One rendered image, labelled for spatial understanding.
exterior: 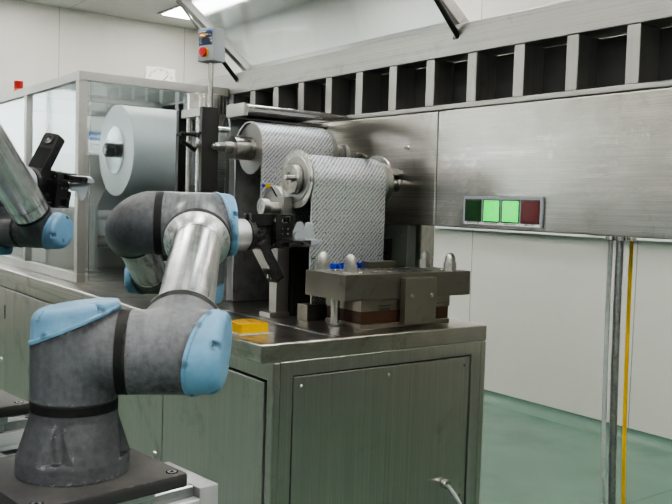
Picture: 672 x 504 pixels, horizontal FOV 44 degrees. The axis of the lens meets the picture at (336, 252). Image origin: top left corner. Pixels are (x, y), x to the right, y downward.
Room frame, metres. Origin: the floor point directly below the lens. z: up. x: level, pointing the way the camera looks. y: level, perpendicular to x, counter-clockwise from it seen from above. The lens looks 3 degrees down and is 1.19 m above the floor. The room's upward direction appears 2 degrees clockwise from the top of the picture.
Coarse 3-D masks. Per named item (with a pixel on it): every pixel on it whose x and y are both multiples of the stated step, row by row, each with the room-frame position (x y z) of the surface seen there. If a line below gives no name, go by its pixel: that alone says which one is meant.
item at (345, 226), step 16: (320, 208) 2.07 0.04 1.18; (336, 208) 2.10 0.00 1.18; (352, 208) 2.13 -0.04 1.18; (368, 208) 2.16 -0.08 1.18; (384, 208) 2.19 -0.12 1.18; (320, 224) 2.07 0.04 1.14; (336, 224) 2.10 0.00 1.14; (352, 224) 2.13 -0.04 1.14; (368, 224) 2.16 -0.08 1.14; (336, 240) 2.10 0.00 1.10; (352, 240) 2.13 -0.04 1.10; (368, 240) 2.16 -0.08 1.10; (336, 256) 2.10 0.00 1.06; (368, 256) 2.16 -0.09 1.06
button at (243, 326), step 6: (234, 324) 1.81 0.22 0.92; (240, 324) 1.79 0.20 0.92; (246, 324) 1.79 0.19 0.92; (252, 324) 1.80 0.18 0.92; (258, 324) 1.81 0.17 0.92; (264, 324) 1.82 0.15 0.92; (234, 330) 1.81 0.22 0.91; (240, 330) 1.79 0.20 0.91; (246, 330) 1.79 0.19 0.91; (252, 330) 1.80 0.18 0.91; (258, 330) 1.81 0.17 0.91; (264, 330) 1.82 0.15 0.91
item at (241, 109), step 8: (232, 104) 2.32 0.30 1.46; (240, 104) 2.29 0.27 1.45; (248, 104) 2.29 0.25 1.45; (232, 112) 2.32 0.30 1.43; (240, 112) 2.28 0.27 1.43; (248, 112) 2.31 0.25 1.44; (256, 112) 2.31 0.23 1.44; (264, 112) 2.31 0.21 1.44; (272, 112) 2.37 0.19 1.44; (280, 112) 2.35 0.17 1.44; (288, 112) 2.36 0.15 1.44; (296, 112) 2.38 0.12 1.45; (304, 112) 2.40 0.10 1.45; (312, 112) 2.41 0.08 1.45; (320, 112) 2.43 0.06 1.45; (304, 120) 2.49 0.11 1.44; (328, 120) 2.54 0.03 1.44
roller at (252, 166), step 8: (248, 128) 2.32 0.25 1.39; (256, 128) 2.28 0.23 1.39; (248, 136) 2.32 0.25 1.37; (256, 136) 2.28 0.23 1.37; (256, 144) 2.28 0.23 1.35; (336, 144) 2.40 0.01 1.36; (256, 152) 2.28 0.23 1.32; (336, 152) 2.39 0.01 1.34; (240, 160) 2.35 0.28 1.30; (248, 160) 2.31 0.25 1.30; (256, 160) 2.28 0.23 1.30; (248, 168) 2.31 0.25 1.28; (256, 168) 2.28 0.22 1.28
